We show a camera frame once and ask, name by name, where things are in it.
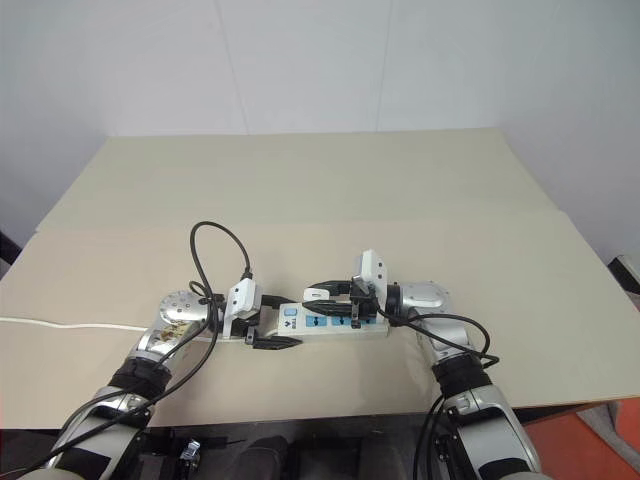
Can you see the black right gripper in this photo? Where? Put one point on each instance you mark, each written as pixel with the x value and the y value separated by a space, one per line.
pixel 362 305

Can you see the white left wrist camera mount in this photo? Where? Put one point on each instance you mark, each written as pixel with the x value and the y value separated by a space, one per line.
pixel 245 296

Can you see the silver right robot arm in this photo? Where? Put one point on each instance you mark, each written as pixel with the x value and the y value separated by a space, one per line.
pixel 425 296

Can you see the white power strip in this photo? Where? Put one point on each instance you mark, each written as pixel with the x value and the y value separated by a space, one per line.
pixel 320 327

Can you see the dark object at room edge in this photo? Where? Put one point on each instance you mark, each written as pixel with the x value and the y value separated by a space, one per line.
pixel 6 247

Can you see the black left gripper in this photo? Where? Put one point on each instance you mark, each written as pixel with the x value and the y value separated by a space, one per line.
pixel 251 334

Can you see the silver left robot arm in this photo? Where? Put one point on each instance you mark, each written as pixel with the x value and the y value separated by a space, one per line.
pixel 177 312

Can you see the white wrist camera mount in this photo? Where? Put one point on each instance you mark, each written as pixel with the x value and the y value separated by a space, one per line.
pixel 370 267
pixel 245 296

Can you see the white charger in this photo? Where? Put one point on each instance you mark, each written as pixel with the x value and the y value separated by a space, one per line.
pixel 314 294

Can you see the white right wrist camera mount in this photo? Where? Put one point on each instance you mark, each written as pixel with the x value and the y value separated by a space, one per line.
pixel 370 267

